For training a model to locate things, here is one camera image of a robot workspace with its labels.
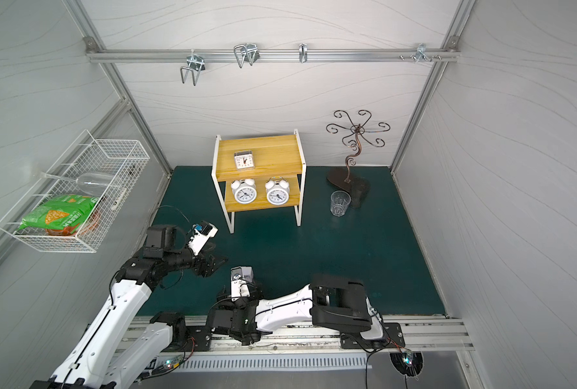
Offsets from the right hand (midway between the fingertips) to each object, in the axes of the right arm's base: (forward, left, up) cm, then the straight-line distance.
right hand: (235, 286), depth 79 cm
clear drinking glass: (+39, -38, -3) cm, 54 cm away
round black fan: (-17, -55, -9) cm, 59 cm away
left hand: (+7, +5, +10) cm, 13 cm away
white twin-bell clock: (+28, -13, +17) cm, 35 cm away
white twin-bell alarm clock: (+28, -1, +17) cm, 32 cm away
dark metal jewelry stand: (+53, -43, -3) cm, 68 cm away
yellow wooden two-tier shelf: (+28, -7, +26) cm, 39 cm away
